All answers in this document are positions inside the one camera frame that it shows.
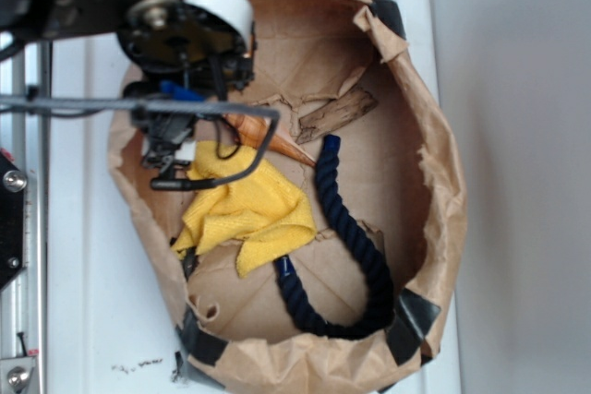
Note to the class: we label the yellow cloth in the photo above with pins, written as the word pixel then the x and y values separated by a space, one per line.
pixel 265 211

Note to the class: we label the piece of driftwood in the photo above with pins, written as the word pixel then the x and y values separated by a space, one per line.
pixel 335 114

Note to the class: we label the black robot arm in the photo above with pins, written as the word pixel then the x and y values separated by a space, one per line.
pixel 26 22

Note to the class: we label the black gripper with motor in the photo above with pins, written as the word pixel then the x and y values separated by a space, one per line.
pixel 190 53

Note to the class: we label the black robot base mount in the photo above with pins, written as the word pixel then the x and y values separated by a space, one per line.
pixel 13 185

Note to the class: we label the aluminium rail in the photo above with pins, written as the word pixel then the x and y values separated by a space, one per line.
pixel 24 135

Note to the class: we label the brown paper bag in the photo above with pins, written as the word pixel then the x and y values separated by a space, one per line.
pixel 331 268

